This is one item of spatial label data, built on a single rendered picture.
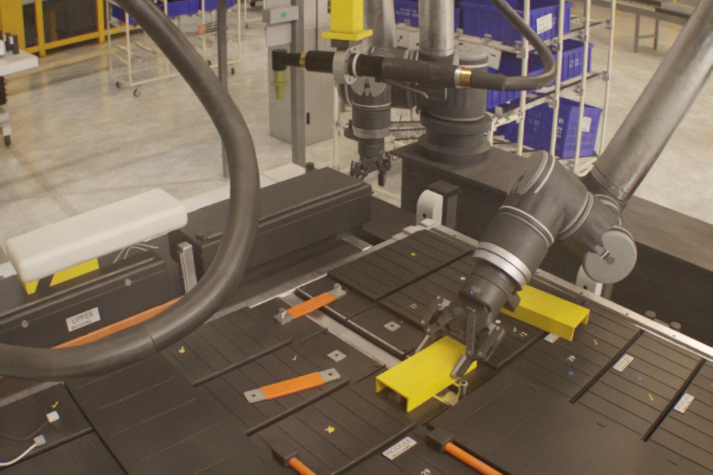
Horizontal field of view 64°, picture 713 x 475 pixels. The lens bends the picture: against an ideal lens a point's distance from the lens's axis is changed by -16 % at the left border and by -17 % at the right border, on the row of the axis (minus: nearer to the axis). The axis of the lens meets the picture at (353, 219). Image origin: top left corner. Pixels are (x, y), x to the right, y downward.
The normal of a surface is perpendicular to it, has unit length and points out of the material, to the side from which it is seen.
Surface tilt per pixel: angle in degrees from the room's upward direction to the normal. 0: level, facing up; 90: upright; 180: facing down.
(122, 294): 90
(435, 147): 23
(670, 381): 0
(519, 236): 49
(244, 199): 37
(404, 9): 95
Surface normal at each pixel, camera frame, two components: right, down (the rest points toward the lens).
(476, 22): -0.71, 0.37
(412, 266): 0.00, -0.90
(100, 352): 0.23, -0.36
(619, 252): -0.16, 0.43
